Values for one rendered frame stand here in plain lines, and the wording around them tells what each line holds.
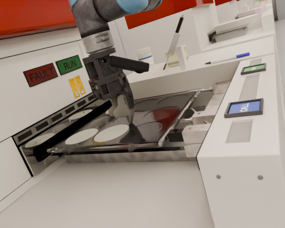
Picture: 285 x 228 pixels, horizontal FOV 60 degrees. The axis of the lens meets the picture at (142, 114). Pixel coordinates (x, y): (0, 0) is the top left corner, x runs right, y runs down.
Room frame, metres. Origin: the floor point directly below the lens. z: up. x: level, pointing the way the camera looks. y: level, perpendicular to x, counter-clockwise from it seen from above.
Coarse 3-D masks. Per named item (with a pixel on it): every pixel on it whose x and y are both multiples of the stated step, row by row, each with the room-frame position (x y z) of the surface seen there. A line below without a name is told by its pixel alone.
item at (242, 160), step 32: (256, 64) 0.66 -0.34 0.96; (224, 96) 0.47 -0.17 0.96; (256, 96) 0.41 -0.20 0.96; (224, 128) 0.33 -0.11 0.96; (256, 128) 0.30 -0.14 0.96; (224, 160) 0.26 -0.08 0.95; (256, 160) 0.24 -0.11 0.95; (224, 192) 0.26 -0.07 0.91; (256, 192) 0.24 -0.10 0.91; (224, 224) 0.27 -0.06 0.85; (256, 224) 0.25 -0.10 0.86
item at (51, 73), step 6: (48, 66) 0.82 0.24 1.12; (30, 72) 0.76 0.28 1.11; (36, 72) 0.77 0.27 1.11; (42, 72) 0.79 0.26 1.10; (48, 72) 0.81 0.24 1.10; (54, 72) 0.83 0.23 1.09; (30, 78) 0.75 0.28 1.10; (36, 78) 0.77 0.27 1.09; (42, 78) 0.78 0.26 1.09; (48, 78) 0.80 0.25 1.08; (30, 84) 0.74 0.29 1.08
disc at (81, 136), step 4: (92, 128) 0.74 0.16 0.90; (80, 132) 0.74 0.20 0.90; (84, 132) 0.73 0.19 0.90; (88, 132) 0.71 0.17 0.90; (92, 132) 0.70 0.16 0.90; (96, 132) 0.69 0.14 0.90; (72, 136) 0.72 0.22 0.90; (76, 136) 0.71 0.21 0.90; (80, 136) 0.70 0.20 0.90; (84, 136) 0.69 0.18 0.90; (88, 136) 0.67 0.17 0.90; (68, 140) 0.69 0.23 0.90; (72, 140) 0.68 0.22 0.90; (76, 140) 0.67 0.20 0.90; (80, 140) 0.66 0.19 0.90; (84, 140) 0.65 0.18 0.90
